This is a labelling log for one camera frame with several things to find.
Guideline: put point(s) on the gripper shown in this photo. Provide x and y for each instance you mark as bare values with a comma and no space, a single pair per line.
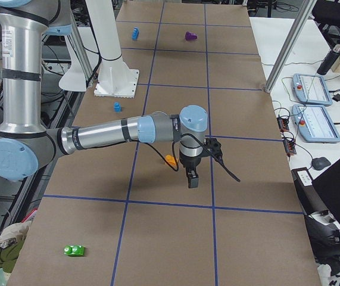
189,162

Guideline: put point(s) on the orange trapezoid block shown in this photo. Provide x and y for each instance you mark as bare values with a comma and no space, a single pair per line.
171,160

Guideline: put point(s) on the purple trapezoid block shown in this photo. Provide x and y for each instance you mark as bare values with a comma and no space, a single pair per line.
189,36

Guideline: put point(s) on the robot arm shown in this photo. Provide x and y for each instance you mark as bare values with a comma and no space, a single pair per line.
26,145

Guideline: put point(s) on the small blue block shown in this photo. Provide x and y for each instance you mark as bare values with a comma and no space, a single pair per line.
117,107

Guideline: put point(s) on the grey computer mouse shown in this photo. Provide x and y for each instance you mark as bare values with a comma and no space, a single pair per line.
320,163

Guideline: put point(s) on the near teach pendant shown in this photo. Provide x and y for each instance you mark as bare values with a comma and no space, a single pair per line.
314,124

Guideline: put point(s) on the teach pendant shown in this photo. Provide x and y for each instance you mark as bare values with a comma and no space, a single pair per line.
311,89
314,124

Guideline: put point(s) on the green block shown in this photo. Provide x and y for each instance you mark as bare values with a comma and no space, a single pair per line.
74,250

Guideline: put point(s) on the far teach pendant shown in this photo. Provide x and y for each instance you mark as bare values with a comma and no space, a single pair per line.
311,89

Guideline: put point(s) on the long blue studded block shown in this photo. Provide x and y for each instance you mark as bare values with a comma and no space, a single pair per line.
135,33

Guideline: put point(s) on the black water bottle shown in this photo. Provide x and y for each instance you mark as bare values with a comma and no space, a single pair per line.
329,60

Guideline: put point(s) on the crumpled cloth pile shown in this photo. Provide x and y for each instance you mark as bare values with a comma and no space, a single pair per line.
11,241

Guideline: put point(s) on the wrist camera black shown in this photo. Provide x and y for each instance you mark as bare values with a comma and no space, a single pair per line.
213,148

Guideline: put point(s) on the white camera mast base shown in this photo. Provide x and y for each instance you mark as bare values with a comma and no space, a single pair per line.
115,78

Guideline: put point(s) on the aluminium frame post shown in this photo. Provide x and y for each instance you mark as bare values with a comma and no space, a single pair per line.
293,34

